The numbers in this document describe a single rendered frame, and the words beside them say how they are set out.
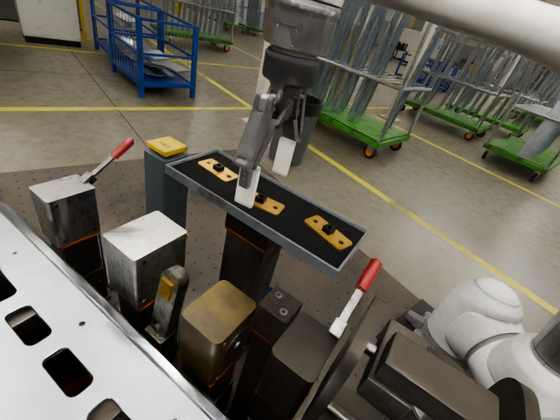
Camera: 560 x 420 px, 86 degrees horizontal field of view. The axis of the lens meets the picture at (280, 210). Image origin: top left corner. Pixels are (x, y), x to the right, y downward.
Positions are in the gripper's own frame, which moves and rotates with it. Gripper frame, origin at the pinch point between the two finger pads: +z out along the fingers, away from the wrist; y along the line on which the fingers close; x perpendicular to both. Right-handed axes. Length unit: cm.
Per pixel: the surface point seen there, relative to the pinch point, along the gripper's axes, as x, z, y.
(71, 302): -18.1, 20.3, 24.1
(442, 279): 97, 120, -172
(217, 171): -11.0, 3.8, -2.8
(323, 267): 15.0, 4.5, 8.1
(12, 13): -650, 94, -332
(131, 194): -67, 50, -33
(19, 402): -10.6, 20.3, 36.1
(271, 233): 5.5, 4.3, 6.6
